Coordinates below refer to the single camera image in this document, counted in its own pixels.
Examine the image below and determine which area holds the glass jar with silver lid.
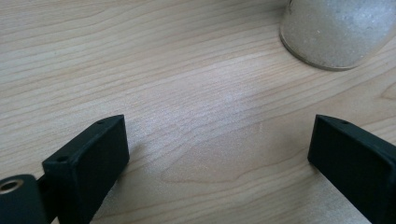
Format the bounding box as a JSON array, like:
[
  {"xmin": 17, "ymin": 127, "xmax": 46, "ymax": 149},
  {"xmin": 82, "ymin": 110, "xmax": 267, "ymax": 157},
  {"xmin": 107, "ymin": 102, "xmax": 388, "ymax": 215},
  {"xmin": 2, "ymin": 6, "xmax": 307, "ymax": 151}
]
[{"xmin": 278, "ymin": 0, "xmax": 396, "ymax": 72}]

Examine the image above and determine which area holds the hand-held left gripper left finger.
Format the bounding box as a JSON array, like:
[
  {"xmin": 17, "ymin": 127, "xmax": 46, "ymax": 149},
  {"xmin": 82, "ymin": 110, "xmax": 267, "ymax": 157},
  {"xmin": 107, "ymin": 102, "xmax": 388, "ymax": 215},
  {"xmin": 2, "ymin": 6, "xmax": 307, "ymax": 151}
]
[{"xmin": 41, "ymin": 114, "xmax": 131, "ymax": 224}]

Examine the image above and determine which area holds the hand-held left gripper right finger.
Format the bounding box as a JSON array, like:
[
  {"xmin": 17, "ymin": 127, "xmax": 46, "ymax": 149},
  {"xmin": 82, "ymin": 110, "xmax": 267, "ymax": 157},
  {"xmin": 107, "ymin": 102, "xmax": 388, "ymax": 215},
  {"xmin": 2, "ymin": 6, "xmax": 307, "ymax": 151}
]
[{"xmin": 307, "ymin": 114, "xmax": 396, "ymax": 224}]

